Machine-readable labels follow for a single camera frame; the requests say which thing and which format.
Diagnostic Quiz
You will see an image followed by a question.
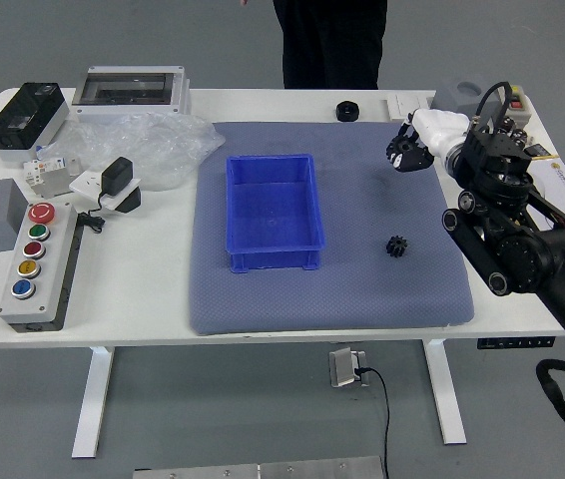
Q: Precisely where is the white socket plate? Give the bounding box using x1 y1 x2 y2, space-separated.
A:
68 169 143 216

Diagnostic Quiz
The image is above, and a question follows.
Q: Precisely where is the grey red-green switch box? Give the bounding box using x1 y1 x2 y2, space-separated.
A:
506 85 534 125

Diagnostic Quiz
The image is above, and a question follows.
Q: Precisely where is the black round nut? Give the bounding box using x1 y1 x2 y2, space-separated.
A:
336 99 361 124

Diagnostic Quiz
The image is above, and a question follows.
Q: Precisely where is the small black gear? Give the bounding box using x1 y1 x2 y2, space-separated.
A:
385 235 412 259

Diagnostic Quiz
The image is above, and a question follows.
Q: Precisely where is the black power adapter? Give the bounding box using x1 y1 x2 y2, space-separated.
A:
101 156 135 197

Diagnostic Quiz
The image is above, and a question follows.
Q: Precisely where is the grey metal plate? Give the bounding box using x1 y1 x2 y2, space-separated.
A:
132 455 386 479

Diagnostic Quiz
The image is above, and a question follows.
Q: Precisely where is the grey windowed distribution box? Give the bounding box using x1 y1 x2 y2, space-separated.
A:
71 64 193 124

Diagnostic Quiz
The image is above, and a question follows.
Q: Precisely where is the white wall switch plate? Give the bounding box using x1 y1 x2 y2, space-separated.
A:
386 92 434 122

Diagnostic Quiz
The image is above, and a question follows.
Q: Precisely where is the black-lidded enclosure box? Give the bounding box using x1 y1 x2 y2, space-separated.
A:
0 81 70 164

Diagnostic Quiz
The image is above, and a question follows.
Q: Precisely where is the white circuit breaker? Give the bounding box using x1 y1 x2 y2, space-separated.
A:
22 154 85 194

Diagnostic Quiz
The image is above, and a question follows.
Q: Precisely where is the clear plastic bag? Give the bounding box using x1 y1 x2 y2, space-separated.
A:
37 110 227 193

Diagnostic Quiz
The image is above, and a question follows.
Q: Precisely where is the grey push-button control box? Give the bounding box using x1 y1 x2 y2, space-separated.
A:
0 201 85 333

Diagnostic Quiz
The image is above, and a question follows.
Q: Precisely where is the blue-grey padded mat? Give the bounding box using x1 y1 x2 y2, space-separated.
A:
187 121 476 336

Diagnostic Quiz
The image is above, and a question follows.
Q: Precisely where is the blue plastic box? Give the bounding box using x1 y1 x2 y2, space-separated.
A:
225 153 326 274

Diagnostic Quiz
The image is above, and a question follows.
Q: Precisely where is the grey block with round hole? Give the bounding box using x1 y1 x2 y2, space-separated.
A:
431 79 488 115

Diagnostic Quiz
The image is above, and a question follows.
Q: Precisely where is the black floor cable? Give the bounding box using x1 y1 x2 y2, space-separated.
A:
355 366 391 479

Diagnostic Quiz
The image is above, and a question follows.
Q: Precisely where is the white table leg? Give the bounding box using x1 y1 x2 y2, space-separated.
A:
71 345 116 459
422 339 468 446

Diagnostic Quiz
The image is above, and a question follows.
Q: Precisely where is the silver floor socket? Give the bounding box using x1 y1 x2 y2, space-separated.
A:
328 348 371 389

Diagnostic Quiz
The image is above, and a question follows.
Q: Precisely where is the person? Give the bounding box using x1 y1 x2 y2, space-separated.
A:
272 0 389 91

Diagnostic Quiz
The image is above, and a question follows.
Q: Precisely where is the big black gear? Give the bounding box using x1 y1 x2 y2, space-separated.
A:
390 138 419 169

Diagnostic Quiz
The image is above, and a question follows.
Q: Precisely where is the black table control panel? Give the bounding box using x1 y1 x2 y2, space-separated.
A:
476 336 557 351

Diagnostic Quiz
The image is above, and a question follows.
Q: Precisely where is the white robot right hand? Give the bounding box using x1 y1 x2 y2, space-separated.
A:
385 108 471 174

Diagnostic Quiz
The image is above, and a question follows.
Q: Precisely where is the black adapter cord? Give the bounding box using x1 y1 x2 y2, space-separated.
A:
76 192 107 234

